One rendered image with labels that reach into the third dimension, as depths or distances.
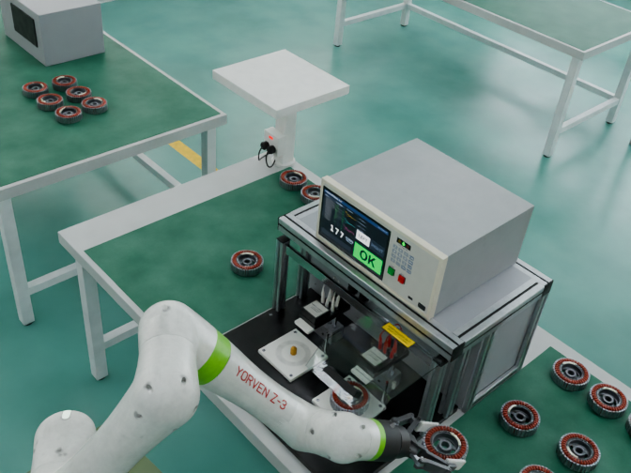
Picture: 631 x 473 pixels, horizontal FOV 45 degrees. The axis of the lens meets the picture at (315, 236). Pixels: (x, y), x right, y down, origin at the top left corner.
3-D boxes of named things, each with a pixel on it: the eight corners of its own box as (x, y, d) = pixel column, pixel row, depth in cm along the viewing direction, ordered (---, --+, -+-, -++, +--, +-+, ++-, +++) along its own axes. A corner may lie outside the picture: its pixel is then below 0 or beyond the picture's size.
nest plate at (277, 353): (290, 382, 220) (290, 379, 219) (257, 352, 228) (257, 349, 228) (328, 358, 229) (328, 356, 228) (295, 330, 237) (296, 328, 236)
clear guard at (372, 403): (371, 426, 181) (375, 409, 177) (304, 366, 194) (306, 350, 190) (457, 363, 199) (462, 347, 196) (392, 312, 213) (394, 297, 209)
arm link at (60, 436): (38, 517, 167) (24, 463, 156) (50, 459, 179) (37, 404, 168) (100, 513, 169) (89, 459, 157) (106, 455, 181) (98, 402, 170)
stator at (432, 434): (436, 477, 182) (438, 467, 180) (412, 440, 190) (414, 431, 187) (474, 462, 186) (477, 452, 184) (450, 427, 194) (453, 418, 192)
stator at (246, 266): (262, 278, 258) (263, 269, 256) (229, 277, 257) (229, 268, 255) (263, 257, 267) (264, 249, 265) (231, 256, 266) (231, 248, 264)
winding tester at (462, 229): (428, 320, 195) (443, 259, 183) (315, 236, 219) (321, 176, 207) (517, 263, 218) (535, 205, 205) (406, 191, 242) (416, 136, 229)
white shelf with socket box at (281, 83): (269, 218, 286) (276, 111, 258) (211, 174, 306) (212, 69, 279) (337, 188, 306) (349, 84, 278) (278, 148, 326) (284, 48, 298)
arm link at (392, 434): (394, 438, 165) (374, 406, 171) (364, 475, 168) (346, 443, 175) (412, 439, 168) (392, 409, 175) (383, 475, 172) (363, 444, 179)
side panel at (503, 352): (465, 413, 219) (489, 334, 200) (456, 406, 221) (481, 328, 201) (521, 369, 235) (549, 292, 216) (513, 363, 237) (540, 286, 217)
